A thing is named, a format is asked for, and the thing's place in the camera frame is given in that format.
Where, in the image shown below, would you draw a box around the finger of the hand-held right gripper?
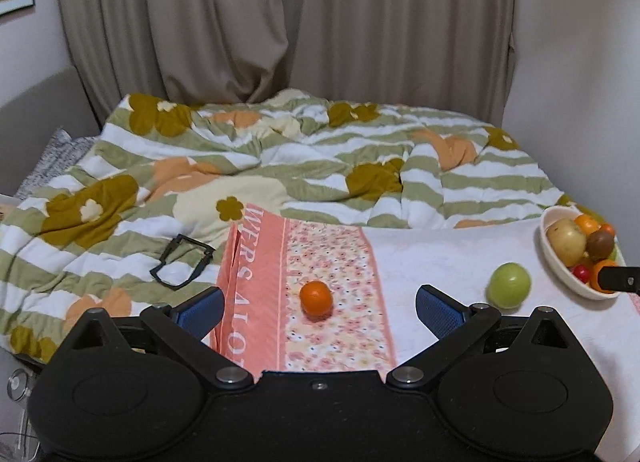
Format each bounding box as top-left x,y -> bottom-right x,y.
597,265 -> 640,293

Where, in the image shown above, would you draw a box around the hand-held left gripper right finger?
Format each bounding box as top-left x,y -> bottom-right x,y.
386,285 -> 581,389

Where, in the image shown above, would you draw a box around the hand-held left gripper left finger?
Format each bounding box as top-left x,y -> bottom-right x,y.
62,286 -> 255,389

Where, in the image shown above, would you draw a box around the large orange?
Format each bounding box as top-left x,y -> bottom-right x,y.
589,259 -> 619,291

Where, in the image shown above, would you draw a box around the brown kiwi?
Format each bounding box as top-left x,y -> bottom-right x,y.
587,229 -> 615,261

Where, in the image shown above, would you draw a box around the medium orange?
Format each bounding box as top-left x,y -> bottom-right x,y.
574,213 -> 601,236

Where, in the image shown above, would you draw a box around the cream oval bowl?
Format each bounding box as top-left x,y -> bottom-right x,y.
539,205 -> 626,301

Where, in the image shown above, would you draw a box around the large yellow apple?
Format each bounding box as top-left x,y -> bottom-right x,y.
546,217 -> 587,267

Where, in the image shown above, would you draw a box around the green apple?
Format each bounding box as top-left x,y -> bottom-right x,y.
488,263 -> 532,309

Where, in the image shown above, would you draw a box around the black eyeglasses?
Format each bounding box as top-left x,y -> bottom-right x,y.
149,234 -> 216,289

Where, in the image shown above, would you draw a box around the white blanket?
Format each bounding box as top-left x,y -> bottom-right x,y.
362,219 -> 640,462

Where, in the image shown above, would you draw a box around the pink floral towel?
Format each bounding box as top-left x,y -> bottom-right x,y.
210,203 -> 399,376

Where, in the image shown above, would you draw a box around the striped floral quilt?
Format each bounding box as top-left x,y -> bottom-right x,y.
0,88 -> 609,366

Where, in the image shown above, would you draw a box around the clear plastic container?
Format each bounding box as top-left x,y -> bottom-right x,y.
0,367 -> 44,462

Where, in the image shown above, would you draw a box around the grey patterned pillow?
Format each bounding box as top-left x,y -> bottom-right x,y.
12,127 -> 101,201

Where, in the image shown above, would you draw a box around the grey headboard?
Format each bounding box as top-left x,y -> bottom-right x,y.
0,66 -> 101,199

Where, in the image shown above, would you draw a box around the beige curtain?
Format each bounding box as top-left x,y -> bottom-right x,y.
54,0 -> 516,126

